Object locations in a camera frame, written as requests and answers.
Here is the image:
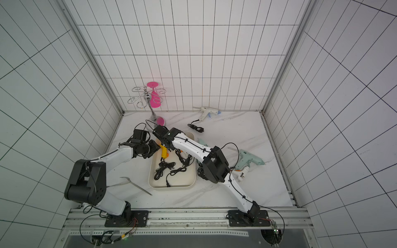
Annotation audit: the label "yellow glue gun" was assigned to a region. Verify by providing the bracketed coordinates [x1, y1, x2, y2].
[160, 145, 169, 159]

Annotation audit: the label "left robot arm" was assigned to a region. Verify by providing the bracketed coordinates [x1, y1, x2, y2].
[64, 129, 160, 216]

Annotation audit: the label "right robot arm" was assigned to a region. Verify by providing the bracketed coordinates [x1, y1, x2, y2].
[153, 126, 261, 225]

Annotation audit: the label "cream plastic storage tray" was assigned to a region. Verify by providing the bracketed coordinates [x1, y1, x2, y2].
[148, 148, 196, 190]

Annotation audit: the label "mint green glue gun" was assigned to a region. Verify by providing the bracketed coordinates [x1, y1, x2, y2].
[197, 138, 208, 147]

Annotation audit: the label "white glue gun blue trigger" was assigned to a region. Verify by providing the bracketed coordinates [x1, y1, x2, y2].
[193, 106, 221, 122]

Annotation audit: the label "white glue gun orange trigger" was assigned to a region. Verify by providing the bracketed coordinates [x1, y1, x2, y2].
[232, 166, 250, 182]

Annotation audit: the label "mint glue gun with stick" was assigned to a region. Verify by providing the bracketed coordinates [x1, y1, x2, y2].
[230, 148, 265, 171]

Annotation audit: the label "chrome cup holder stand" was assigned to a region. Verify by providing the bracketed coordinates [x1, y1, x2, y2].
[127, 82, 166, 126]

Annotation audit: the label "metal tongs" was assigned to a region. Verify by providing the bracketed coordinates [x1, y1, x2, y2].
[107, 177, 152, 196]

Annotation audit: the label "orange gun black cable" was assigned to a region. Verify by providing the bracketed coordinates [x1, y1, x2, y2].
[153, 159, 176, 181]

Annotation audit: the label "black coiled cable with plug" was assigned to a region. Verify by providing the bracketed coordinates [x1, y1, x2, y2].
[187, 119, 205, 134]

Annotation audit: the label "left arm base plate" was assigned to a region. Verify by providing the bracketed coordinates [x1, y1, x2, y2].
[104, 209, 149, 228]

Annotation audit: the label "aluminium mounting rail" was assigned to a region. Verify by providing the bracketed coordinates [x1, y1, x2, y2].
[61, 207, 314, 240]

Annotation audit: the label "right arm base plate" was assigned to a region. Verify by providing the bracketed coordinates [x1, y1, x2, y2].
[226, 210, 271, 227]

